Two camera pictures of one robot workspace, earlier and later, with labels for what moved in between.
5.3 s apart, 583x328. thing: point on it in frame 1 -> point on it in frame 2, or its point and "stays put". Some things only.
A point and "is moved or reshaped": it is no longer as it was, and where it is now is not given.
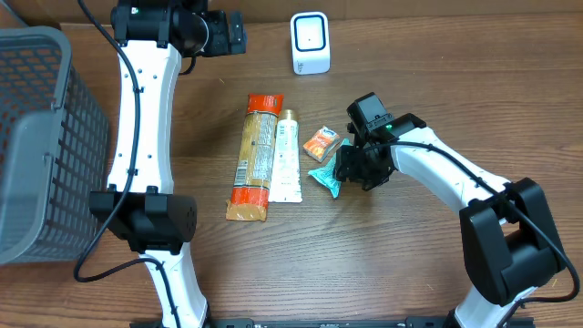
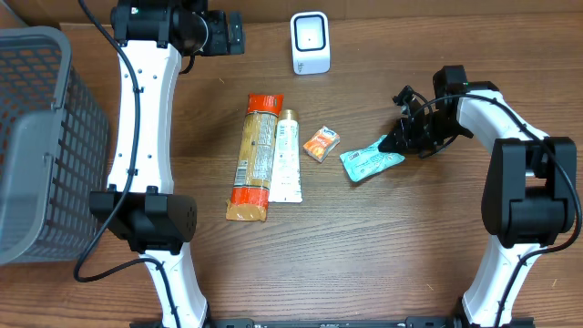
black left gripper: [226, 44] stays put
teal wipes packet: [328, 175] is moved or reshaped
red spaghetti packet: [250, 199] stays put
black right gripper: [349, 169] -> [404, 135]
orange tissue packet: [321, 143] stays put
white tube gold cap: [285, 182] stays put
